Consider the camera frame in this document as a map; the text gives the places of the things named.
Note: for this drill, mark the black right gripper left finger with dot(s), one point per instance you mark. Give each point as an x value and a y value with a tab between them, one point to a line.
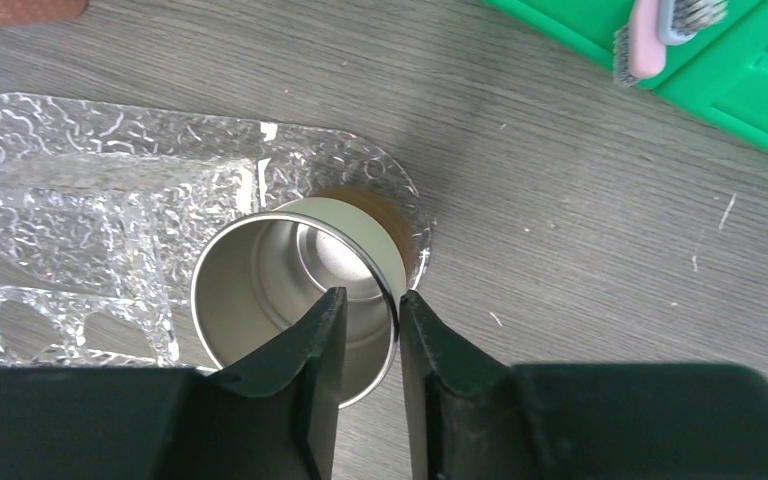
270	415

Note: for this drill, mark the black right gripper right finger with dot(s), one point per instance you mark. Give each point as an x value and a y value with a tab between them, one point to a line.
472	417

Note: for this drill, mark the clear oval acrylic tray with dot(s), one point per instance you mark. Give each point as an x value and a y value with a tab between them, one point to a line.
291	162

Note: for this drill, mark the clear acrylic toothbrush holder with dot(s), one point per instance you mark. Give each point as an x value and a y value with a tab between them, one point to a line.
106	234

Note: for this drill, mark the pink toothbrush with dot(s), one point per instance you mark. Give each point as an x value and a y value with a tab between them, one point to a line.
638	54

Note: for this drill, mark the brown steel cup with handle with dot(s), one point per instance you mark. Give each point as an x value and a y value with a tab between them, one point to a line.
29	12

